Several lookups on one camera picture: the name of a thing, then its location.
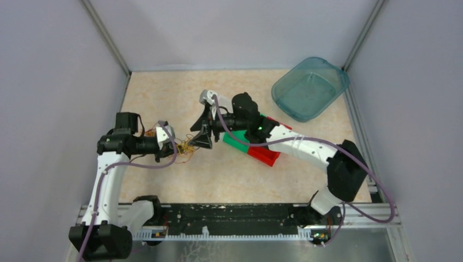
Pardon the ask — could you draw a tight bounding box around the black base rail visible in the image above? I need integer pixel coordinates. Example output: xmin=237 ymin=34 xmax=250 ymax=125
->
xmin=128 ymin=202 xmax=345 ymax=236

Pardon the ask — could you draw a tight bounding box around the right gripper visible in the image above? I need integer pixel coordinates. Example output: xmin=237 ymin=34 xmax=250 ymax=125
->
xmin=187 ymin=106 xmax=248 ymax=151

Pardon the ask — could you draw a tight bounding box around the cable bundle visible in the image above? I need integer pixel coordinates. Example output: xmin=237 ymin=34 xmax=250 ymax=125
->
xmin=144 ymin=126 xmax=200 ymax=164

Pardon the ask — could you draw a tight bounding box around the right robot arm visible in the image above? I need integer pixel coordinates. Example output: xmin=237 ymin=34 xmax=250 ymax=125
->
xmin=189 ymin=90 xmax=369 ymax=225

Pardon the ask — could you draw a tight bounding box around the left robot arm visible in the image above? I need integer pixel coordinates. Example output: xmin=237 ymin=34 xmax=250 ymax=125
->
xmin=68 ymin=112 xmax=177 ymax=261

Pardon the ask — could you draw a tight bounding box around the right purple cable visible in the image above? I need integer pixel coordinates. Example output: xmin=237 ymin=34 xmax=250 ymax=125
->
xmin=212 ymin=94 xmax=396 ymax=247

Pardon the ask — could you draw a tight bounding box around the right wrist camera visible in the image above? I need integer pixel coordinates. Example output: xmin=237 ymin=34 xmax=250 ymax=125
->
xmin=199 ymin=90 xmax=233 ymax=112

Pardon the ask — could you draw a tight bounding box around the red plastic bin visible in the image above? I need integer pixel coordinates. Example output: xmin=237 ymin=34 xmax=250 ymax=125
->
xmin=245 ymin=115 xmax=280 ymax=166

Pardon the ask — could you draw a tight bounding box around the teal transparent tub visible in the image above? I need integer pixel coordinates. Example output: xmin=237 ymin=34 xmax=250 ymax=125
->
xmin=271 ymin=57 xmax=350 ymax=122

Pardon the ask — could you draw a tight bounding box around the green plastic bin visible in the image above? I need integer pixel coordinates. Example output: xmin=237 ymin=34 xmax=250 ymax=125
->
xmin=221 ymin=128 xmax=250 ymax=154

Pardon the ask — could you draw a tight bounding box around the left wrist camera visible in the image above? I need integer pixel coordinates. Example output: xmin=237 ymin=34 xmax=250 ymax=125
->
xmin=155 ymin=121 xmax=175 ymax=147

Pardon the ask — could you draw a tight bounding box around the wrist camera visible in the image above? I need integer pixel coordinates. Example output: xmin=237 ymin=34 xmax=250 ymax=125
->
xmin=155 ymin=121 xmax=175 ymax=147
xmin=199 ymin=90 xmax=233 ymax=112

